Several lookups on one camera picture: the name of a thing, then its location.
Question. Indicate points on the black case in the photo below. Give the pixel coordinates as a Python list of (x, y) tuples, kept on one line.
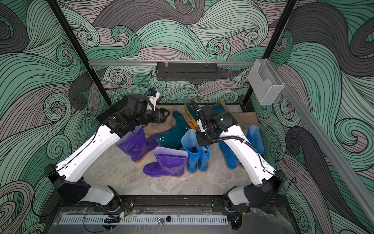
[(122, 114)]

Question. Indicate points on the blue boot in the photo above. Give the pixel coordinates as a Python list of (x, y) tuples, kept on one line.
[(190, 144), (255, 138), (204, 159), (230, 158)]

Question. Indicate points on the aluminium rail back wall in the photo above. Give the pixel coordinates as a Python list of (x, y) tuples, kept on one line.
[(133, 62)]

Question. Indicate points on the blue boot front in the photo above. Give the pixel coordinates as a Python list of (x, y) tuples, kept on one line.
[(204, 159)]

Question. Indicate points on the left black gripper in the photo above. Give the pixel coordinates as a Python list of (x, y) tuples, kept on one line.
[(158, 115)]

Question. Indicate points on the beige boot rear right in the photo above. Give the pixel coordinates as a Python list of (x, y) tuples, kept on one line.
[(244, 119)]

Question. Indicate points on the white mesh wall basket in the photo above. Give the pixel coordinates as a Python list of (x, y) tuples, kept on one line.
[(265, 80)]

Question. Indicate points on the black wall shelf tray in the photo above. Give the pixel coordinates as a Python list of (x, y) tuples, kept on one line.
[(186, 71)]

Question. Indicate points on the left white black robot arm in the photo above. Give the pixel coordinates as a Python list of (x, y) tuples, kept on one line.
[(67, 176)]

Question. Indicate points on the purple boot rear left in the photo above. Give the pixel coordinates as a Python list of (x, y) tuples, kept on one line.
[(136, 145)]

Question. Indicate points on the purple boot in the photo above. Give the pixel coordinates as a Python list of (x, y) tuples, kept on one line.
[(136, 145), (169, 162)]

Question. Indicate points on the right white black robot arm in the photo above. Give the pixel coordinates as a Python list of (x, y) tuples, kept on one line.
[(265, 180)]

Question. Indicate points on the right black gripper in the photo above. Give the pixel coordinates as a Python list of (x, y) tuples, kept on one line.
[(201, 142)]

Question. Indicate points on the teal boot rear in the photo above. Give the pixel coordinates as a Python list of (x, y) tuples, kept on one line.
[(192, 114)]

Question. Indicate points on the white slotted cable duct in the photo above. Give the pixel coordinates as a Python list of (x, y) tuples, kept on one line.
[(147, 220)]

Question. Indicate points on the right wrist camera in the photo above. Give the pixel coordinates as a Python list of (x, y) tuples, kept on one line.
[(202, 128)]

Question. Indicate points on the aluminium rail wall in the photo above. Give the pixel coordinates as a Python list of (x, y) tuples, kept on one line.
[(133, 62), (296, 92)]

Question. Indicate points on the purple boot front center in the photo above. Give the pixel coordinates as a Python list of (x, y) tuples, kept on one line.
[(169, 162)]

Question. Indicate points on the teal boot center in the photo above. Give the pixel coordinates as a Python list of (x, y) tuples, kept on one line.
[(172, 137)]

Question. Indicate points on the beige boot left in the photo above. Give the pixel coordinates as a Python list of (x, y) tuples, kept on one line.
[(154, 128)]

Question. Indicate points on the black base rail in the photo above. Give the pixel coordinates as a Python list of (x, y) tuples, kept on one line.
[(137, 204)]

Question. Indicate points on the aluminium rail right wall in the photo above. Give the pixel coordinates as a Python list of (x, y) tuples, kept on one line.
[(296, 92)]

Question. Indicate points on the teal boot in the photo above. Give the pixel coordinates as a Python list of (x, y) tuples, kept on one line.
[(172, 137), (192, 114)]

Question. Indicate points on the beige boot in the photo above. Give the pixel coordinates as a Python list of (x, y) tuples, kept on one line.
[(154, 128), (244, 119)]

